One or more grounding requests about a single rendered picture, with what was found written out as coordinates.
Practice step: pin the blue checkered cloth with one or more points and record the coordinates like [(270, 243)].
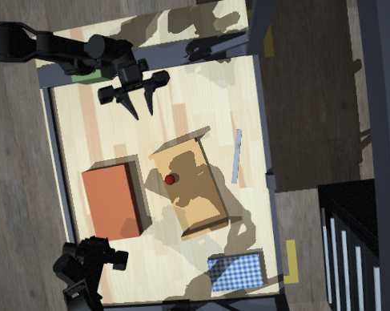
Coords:
[(238, 271)]

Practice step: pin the orange-brown rectangular block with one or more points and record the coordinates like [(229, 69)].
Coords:
[(112, 201)]

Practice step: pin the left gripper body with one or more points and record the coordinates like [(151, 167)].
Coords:
[(119, 262)]

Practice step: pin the red ball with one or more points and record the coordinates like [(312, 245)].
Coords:
[(169, 179)]

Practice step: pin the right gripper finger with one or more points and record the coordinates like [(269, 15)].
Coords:
[(124, 99), (148, 93)]

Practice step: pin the tan wooden tray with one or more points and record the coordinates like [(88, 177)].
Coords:
[(193, 195)]

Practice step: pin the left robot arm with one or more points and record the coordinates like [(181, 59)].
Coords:
[(79, 278)]

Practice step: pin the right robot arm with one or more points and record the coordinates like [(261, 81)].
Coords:
[(15, 43)]

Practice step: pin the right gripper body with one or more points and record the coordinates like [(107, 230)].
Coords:
[(104, 92)]

